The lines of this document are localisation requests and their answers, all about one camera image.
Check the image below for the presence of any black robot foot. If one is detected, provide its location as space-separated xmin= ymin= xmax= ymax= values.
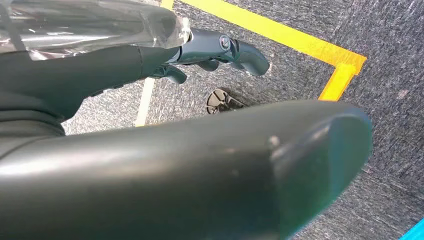
xmin=205 ymin=88 xmax=247 ymax=116

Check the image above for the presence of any blue metal shelf frame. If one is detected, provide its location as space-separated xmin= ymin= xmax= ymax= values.
xmin=399 ymin=218 xmax=424 ymax=240

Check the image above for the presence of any yellow floor tape outline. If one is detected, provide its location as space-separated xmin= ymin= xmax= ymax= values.
xmin=160 ymin=0 xmax=368 ymax=102

